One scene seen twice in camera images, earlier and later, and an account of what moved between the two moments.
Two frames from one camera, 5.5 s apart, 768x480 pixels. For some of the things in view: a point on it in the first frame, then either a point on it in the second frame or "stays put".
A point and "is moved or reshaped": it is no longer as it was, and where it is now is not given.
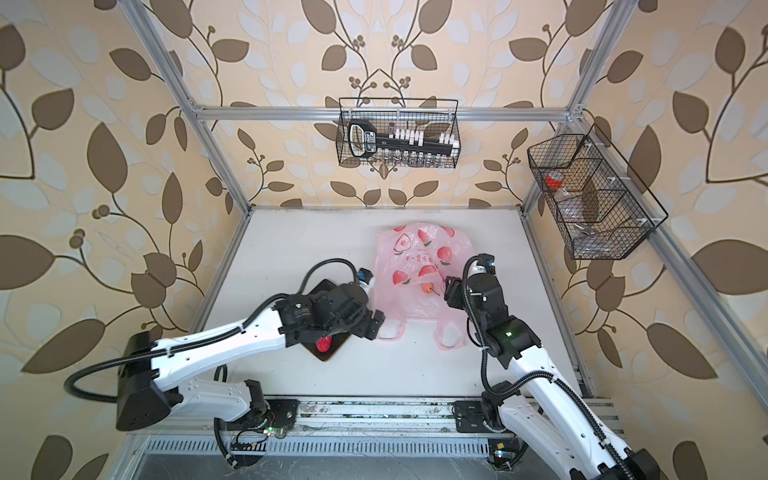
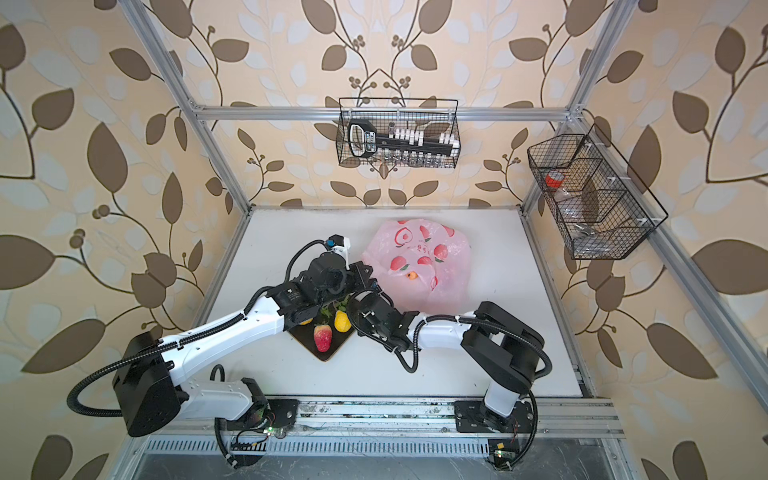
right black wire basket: (601, 208) stays put
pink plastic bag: (413, 261) is moved or reshaped
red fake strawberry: (324, 343) stays put
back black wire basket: (398, 133) stays put
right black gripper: (455, 290) to (362, 328)
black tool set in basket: (400, 147) stays put
